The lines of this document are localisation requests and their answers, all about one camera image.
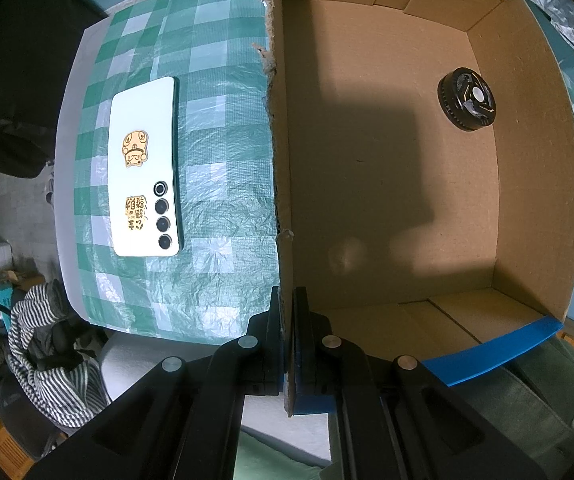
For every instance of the light green cloth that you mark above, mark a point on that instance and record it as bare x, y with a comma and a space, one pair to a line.
277, 460

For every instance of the black chair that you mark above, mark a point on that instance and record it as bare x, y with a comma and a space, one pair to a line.
22, 410

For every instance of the white cushion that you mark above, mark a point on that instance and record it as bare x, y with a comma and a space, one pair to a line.
132, 360

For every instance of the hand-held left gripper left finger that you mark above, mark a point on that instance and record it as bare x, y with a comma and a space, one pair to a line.
272, 342

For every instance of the dark cloth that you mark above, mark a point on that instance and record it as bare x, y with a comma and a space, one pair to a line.
17, 85

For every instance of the white smartphone with gold stickers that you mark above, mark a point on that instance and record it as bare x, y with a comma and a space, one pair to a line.
142, 110

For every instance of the black round mini fan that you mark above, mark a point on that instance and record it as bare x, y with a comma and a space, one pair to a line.
459, 106

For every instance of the black white striped garment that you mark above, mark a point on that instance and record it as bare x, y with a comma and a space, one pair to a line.
67, 390

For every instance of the green white checkered tablecloth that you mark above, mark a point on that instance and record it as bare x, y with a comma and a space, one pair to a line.
217, 160

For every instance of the brown cardboard box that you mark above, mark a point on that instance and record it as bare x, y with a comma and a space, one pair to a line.
377, 160

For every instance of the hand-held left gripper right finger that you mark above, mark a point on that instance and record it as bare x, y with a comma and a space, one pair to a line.
303, 342

